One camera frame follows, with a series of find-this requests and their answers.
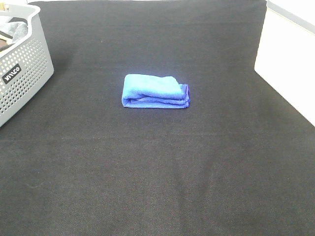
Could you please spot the blue microfiber towel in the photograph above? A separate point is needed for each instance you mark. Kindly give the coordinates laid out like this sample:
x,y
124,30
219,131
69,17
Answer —
x,y
147,91

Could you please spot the grey perforated laundry basket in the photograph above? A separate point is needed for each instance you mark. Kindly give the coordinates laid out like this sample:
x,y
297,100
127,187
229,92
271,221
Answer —
x,y
26,66

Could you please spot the white plastic storage basket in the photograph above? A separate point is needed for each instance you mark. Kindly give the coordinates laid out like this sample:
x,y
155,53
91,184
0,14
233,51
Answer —
x,y
286,53

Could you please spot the grey cloth in basket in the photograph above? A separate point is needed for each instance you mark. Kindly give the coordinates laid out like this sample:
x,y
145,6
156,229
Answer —
x,y
11,32

